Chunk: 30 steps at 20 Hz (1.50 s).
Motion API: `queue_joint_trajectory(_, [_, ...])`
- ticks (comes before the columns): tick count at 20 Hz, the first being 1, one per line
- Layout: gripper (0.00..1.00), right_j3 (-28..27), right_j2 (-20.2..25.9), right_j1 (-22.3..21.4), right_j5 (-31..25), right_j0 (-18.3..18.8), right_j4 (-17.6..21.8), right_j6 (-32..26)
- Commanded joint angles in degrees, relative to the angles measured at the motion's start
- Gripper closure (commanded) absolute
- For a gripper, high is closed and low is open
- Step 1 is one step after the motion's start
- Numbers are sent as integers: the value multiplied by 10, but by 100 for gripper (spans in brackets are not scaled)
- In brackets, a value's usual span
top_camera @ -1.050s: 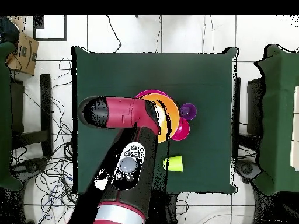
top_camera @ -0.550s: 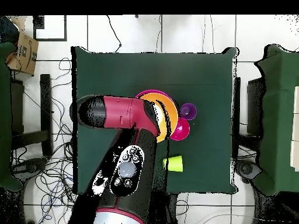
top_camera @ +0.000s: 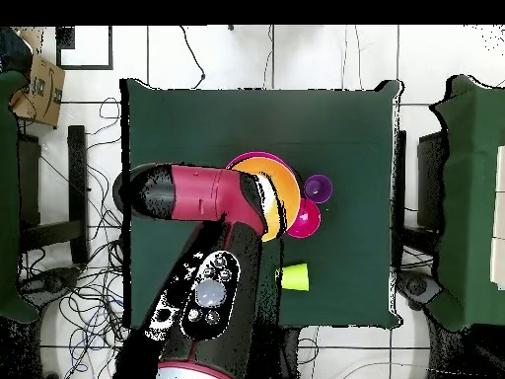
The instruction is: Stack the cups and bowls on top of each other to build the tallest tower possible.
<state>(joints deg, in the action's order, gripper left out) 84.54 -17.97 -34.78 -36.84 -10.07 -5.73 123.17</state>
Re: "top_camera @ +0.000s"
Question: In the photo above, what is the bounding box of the large orange bowl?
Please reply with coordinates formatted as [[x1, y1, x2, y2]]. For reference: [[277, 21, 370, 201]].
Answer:
[[230, 156, 302, 243]]

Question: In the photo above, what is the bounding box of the purple cup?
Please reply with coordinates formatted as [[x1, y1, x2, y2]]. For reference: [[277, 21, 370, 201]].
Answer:
[[303, 174, 333, 205]]

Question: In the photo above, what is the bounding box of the green cup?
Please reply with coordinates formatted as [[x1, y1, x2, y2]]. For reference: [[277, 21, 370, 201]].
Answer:
[[276, 263, 311, 292]]

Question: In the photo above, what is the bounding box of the large pink bowl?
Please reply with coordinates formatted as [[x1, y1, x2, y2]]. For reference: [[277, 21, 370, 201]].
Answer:
[[225, 150, 295, 171]]

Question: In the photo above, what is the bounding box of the small crimson bowl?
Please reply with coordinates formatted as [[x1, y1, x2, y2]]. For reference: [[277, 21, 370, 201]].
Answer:
[[285, 197, 322, 239]]

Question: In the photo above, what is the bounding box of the dark green tablecloth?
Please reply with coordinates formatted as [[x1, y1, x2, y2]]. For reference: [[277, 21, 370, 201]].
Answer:
[[119, 77, 403, 330]]

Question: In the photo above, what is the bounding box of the green covered side table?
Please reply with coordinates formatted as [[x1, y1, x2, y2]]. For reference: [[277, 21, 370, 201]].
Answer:
[[427, 74, 505, 332], [0, 69, 40, 325]]

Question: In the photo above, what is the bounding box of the cardboard box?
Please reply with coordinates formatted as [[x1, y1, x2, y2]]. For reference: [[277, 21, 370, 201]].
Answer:
[[9, 52, 66, 128]]

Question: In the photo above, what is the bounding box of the dark blue bag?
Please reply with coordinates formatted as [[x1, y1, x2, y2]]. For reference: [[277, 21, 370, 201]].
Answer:
[[0, 26, 34, 76]]

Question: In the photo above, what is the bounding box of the black floor cable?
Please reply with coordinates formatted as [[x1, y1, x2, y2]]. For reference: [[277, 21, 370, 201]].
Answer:
[[179, 25, 206, 90]]

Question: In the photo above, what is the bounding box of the black wooden frame stand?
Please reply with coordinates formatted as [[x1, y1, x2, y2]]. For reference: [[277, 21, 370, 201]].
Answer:
[[17, 124, 90, 265]]

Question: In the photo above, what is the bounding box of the black pedestal leg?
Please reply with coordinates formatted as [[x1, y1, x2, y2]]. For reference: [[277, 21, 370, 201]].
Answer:
[[397, 269, 443, 313], [17, 265, 82, 303]]

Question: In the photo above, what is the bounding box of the square black floor frame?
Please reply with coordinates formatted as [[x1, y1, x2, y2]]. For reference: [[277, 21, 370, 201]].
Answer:
[[54, 25, 114, 71]]

